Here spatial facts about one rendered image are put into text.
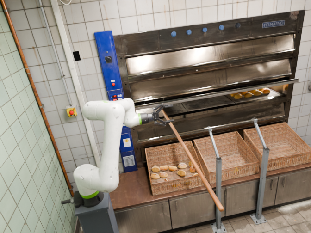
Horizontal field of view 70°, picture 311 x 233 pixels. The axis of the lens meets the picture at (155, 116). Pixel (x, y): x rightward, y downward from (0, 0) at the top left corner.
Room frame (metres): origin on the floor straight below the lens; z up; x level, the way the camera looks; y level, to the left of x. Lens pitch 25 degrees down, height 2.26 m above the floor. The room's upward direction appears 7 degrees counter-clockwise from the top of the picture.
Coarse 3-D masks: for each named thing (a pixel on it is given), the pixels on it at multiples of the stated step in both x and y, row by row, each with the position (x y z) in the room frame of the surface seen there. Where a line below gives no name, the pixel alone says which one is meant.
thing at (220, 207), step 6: (174, 132) 1.84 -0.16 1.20; (180, 138) 1.71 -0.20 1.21; (186, 150) 1.52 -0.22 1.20; (192, 162) 1.36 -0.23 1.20; (198, 168) 1.28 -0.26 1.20; (204, 180) 1.15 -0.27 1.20; (210, 186) 1.09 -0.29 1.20; (210, 192) 1.04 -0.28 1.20; (216, 198) 0.99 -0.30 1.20; (216, 204) 0.95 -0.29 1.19; (222, 210) 0.91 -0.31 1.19
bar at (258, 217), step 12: (252, 120) 1.95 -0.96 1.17; (180, 132) 1.87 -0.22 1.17; (192, 132) 1.87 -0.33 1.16; (264, 144) 1.78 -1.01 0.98; (216, 156) 1.72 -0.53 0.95; (264, 156) 1.73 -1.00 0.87; (216, 168) 1.70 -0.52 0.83; (264, 168) 1.73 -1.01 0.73; (216, 180) 1.70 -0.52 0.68; (264, 180) 1.73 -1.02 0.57; (216, 192) 1.70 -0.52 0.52; (216, 216) 1.70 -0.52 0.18; (252, 216) 1.77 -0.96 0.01; (216, 228) 1.68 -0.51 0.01
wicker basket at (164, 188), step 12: (168, 144) 2.19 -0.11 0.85; (180, 144) 2.20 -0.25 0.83; (192, 144) 2.15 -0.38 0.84; (156, 156) 2.15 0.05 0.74; (168, 156) 2.15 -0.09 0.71; (180, 156) 2.16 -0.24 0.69; (192, 156) 2.16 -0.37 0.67; (168, 168) 2.09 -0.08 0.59; (156, 180) 1.91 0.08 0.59; (168, 180) 1.73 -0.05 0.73; (180, 180) 1.73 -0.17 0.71; (192, 180) 1.74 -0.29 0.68; (156, 192) 1.71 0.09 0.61; (168, 192) 1.72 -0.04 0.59
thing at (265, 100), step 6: (276, 96) 2.43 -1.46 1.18; (282, 96) 2.41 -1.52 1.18; (246, 102) 2.37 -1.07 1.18; (252, 102) 2.35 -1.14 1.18; (258, 102) 2.35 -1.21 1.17; (264, 102) 2.36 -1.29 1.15; (210, 108) 2.33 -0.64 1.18; (216, 108) 2.31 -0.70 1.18; (222, 108) 2.30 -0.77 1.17; (228, 108) 2.31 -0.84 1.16; (234, 108) 2.32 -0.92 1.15; (174, 114) 2.29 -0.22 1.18; (180, 114) 2.27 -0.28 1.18; (186, 114) 2.25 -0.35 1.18; (192, 114) 2.26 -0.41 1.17; (198, 114) 2.27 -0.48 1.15; (156, 120) 2.21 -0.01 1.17
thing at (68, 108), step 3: (69, 105) 2.10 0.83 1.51; (72, 105) 2.09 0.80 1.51; (75, 105) 2.08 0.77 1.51; (66, 108) 2.04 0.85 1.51; (69, 108) 2.04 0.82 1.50; (72, 108) 2.05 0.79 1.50; (75, 108) 2.05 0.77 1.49; (66, 111) 2.04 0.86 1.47; (75, 111) 2.05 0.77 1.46; (78, 111) 2.10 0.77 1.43; (69, 114) 2.04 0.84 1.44; (75, 114) 2.05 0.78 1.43; (78, 114) 2.07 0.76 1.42
